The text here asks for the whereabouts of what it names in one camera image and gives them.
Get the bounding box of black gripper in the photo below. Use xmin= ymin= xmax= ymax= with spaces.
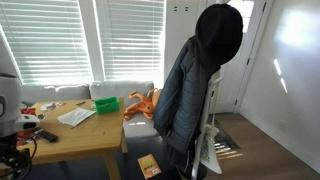
xmin=0 ymin=133 xmax=31 ymax=178

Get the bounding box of red white patterned paper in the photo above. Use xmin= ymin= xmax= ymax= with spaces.
xmin=16 ymin=129 xmax=40 ymax=148

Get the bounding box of green plastic lunch box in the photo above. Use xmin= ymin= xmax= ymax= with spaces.
xmin=94 ymin=96 xmax=120 ymax=116

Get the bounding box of yellow box on floor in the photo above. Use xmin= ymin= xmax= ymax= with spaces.
xmin=137 ymin=153 xmax=163 ymax=180

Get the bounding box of black remote control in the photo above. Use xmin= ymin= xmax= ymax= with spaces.
xmin=33 ymin=128 xmax=59 ymax=143

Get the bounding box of large round cartoon sticker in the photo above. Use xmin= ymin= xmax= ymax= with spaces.
xmin=39 ymin=101 xmax=67 ymax=112

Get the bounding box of white paper towel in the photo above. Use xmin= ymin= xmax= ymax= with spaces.
xmin=57 ymin=107 xmax=97 ymax=127

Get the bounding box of light wooden table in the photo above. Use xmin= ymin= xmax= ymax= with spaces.
xmin=16 ymin=97 xmax=129 ymax=180

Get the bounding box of white window blind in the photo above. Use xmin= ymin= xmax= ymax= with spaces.
xmin=0 ymin=0 xmax=93 ymax=86
xmin=94 ymin=0 xmax=167 ymax=83

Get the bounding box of dark blue rug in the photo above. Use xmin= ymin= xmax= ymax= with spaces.
xmin=9 ymin=134 xmax=183 ymax=180

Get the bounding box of light grey sofa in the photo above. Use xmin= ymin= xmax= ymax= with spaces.
xmin=21 ymin=80 xmax=161 ymax=139

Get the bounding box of orange plush octopus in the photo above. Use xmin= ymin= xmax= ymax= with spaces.
xmin=123 ymin=87 xmax=163 ymax=122

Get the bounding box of dark grey puffer coat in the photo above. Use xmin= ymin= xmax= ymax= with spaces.
xmin=153 ymin=34 xmax=222 ymax=168

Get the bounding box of white coat rack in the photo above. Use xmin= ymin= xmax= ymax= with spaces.
xmin=179 ymin=68 xmax=225 ymax=180

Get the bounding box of white tote bag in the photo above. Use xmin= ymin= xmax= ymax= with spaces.
xmin=199 ymin=123 xmax=224 ymax=175

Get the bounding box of dark striped doormat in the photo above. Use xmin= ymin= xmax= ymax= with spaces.
xmin=208 ymin=118 xmax=242 ymax=155

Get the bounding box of white door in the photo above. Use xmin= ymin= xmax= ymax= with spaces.
xmin=208 ymin=0 xmax=268 ymax=114

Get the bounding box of black hat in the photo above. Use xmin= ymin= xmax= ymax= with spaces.
xmin=194 ymin=3 xmax=244 ymax=66

